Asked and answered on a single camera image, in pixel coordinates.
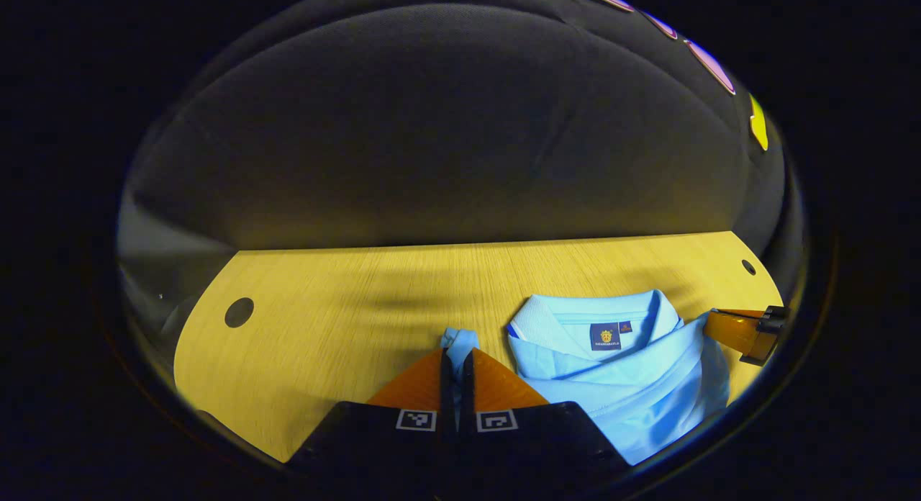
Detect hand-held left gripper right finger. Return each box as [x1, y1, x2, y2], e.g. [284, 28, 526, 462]
[459, 346, 632, 487]

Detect black backdrop cloth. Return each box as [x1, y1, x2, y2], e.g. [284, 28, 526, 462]
[115, 0, 807, 329]

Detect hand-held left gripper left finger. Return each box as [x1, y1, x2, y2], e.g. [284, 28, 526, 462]
[286, 346, 457, 487]

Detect light blue T-shirt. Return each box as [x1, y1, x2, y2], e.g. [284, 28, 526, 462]
[440, 290, 731, 466]

